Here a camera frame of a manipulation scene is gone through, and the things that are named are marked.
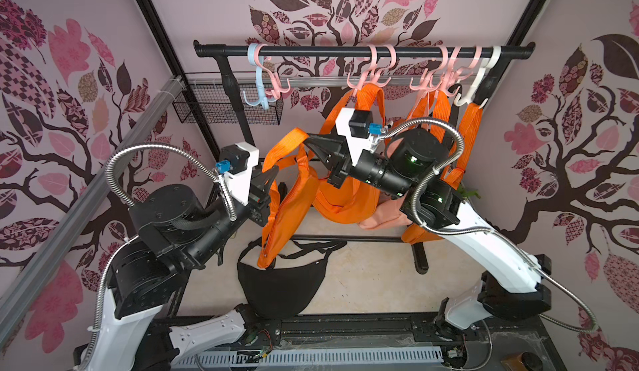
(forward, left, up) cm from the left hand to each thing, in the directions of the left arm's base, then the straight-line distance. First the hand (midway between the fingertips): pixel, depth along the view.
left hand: (273, 173), depth 47 cm
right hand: (+3, -7, +8) cm, 11 cm away
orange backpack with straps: (+14, -14, -27) cm, 34 cm away
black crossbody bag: (-8, +6, -50) cm, 51 cm away
